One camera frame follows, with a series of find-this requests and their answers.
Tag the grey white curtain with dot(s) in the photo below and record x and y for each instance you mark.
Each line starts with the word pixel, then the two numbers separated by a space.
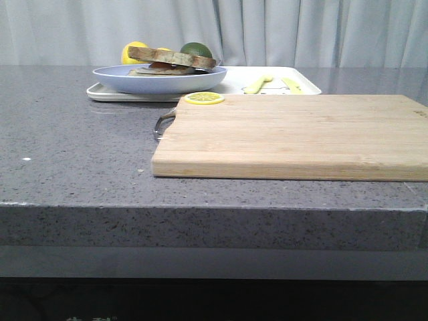
pixel 322 34

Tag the metal cutting board handle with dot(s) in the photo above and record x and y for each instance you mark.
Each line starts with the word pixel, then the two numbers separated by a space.
pixel 162 124

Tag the wooden cutting board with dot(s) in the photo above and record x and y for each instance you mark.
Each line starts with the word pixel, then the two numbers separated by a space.
pixel 297 137

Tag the fried egg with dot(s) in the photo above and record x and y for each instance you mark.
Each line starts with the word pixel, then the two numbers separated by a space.
pixel 163 66

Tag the yellow plastic knife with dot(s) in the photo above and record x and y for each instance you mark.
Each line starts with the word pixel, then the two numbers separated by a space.
pixel 292 85

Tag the white rectangular tray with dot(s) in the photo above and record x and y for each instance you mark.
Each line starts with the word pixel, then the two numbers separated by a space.
pixel 237 77

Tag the light blue round plate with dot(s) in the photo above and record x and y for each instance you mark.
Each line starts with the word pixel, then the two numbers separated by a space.
pixel 118 79

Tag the yellow lemon slice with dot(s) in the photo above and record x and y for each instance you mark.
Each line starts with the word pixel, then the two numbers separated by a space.
pixel 204 98

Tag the yellow plastic spoon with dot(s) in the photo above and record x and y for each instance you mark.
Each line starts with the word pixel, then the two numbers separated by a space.
pixel 256 86

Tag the bread slice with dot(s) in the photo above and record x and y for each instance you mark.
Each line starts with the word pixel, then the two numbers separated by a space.
pixel 173 71
pixel 170 57

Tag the green lime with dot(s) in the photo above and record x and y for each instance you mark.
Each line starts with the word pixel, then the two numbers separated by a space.
pixel 196 49

